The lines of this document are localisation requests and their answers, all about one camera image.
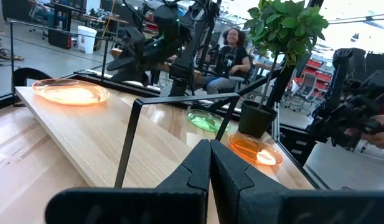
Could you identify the small black box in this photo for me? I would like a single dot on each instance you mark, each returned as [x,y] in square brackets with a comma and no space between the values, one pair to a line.
[59,39]

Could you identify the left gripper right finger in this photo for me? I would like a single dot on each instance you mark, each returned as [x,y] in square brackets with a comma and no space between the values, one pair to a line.
[272,208]

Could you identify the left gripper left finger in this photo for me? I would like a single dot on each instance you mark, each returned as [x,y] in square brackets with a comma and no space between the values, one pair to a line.
[166,205]

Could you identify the orange translucent plate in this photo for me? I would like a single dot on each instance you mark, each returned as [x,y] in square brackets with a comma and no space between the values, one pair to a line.
[251,150]
[70,93]

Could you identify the green translucent plate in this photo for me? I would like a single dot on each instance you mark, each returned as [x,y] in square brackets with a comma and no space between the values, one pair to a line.
[204,120]

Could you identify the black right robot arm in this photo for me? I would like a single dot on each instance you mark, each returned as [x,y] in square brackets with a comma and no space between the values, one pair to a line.
[179,37]

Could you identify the green leafy plant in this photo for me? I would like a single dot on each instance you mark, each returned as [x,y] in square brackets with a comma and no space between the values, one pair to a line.
[285,25]

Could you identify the office chair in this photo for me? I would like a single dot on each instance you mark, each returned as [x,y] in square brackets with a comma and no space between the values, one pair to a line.
[303,90]

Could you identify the black handheld robot device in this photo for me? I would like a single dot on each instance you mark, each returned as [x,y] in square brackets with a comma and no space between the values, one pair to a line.
[347,102]

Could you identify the person's hand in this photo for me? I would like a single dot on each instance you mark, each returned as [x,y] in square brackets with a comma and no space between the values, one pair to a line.
[381,132]

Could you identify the black metal table frame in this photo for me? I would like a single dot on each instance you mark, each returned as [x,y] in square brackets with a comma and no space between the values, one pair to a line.
[123,85]

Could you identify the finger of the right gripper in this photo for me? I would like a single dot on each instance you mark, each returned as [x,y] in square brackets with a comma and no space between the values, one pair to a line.
[121,64]
[129,78]

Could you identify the white bin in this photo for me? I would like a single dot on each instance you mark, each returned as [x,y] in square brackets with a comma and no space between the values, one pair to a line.
[86,39]

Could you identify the seated person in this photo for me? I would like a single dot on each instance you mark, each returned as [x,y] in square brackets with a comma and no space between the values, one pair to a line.
[232,62]

